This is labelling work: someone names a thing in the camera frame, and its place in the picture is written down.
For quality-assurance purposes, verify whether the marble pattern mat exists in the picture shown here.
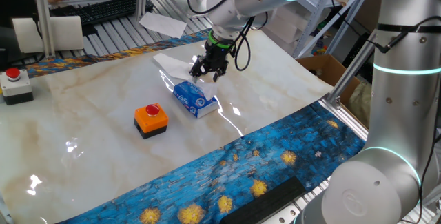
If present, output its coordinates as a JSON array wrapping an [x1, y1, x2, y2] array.
[[0, 27, 334, 224]]

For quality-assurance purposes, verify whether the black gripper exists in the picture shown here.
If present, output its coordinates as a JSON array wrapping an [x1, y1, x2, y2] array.
[[188, 41, 232, 83]]

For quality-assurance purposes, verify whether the white paper sheet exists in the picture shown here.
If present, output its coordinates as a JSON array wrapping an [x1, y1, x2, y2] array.
[[139, 12, 187, 39]]

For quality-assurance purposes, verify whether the orange red button box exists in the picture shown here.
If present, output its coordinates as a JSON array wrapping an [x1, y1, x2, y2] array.
[[134, 103, 170, 140]]

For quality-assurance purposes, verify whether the grey metal shelf rack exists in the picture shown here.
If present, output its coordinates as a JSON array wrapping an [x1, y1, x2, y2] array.
[[292, 0, 380, 59]]

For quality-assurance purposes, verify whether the brown cardboard box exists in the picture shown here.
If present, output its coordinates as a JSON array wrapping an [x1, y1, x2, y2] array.
[[295, 54, 362, 108]]

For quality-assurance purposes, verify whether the black foam block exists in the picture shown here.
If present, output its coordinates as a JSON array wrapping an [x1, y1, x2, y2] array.
[[219, 176, 307, 224]]

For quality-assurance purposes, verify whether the brown cardboard board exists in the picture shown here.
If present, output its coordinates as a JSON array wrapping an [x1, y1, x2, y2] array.
[[356, 0, 384, 35]]

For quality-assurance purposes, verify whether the blue tissue pack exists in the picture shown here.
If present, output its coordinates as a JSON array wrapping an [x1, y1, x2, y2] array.
[[172, 81, 220, 119]]

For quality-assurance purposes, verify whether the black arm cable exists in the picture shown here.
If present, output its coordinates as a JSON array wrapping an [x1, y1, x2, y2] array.
[[367, 15, 441, 54]]

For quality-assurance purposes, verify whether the white foam box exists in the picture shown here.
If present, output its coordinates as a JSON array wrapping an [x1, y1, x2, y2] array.
[[265, 6, 311, 44]]

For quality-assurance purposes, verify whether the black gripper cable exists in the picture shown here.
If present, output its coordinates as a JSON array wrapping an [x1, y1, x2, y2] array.
[[187, 0, 269, 72]]

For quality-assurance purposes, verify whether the black monitor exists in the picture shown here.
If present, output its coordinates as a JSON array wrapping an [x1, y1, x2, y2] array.
[[0, 0, 45, 70]]

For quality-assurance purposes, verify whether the white paper napkin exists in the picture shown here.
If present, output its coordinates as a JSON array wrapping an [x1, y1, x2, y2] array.
[[194, 79, 219, 100], [172, 61, 196, 81], [152, 52, 192, 77]]

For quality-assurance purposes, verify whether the grey emergency stop box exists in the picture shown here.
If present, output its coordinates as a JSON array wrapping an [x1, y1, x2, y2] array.
[[0, 67, 34, 106]]

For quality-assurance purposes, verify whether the blue starry tablecloth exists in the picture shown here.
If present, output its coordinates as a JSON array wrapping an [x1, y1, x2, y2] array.
[[23, 27, 368, 224]]

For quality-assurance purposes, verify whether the olive cloth bag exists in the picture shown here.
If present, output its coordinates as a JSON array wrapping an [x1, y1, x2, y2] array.
[[348, 81, 373, 128]]

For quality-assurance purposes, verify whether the black keyboard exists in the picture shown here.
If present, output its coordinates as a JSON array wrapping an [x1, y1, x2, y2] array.
[[50, 0, 155, 26]]

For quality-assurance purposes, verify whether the white plastic panel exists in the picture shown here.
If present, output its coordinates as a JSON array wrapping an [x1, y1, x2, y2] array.
[[12, 16, 85, 54]]

